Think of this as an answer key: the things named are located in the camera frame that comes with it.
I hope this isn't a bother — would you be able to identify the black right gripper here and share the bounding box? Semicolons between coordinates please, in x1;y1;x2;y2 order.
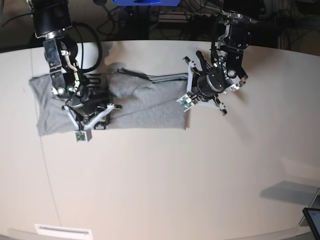
65;88;113;130

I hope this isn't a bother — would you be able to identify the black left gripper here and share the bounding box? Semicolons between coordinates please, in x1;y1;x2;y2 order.
191;50;226;99

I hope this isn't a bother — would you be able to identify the grey T-shirt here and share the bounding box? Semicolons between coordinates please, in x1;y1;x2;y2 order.
29;66;188;137

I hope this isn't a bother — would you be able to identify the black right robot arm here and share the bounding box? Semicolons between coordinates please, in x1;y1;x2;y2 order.
27;0;116;131

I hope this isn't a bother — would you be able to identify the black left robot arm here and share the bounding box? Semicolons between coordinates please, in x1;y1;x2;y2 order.
191;0;260;99

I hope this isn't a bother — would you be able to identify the white label strip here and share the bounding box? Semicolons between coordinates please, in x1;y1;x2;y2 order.
34;224;93;240

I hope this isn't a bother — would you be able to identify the blue plastic box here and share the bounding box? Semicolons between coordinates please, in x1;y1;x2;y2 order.
113;0;180;7

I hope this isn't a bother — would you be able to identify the black tablet screen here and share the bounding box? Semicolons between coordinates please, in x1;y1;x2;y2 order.
302;207;320;240

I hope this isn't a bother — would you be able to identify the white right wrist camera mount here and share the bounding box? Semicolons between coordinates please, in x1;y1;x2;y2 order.
62;103;122;143

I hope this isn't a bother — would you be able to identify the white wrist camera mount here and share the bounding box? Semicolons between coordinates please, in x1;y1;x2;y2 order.
62;103;122;143
176;56;228;115

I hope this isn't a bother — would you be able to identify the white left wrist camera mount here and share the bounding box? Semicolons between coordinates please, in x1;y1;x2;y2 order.
176;56;228;115

